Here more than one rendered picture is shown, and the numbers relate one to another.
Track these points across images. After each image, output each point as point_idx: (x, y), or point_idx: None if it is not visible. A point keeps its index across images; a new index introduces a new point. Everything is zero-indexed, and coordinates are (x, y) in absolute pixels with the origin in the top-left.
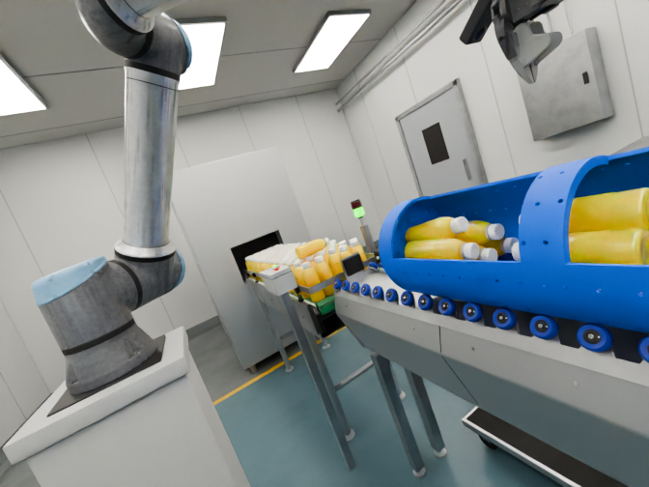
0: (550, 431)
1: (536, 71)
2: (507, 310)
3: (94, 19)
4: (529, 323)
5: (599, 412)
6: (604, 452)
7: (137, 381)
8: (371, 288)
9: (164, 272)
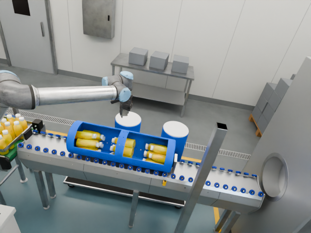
0: (107, 181)
1: None
2: (106, 160)
3: (21, 108)
4: (110, 163)
5: (120, 177)
6: (117, 183)
7: (3, 223)
8: None
9: None
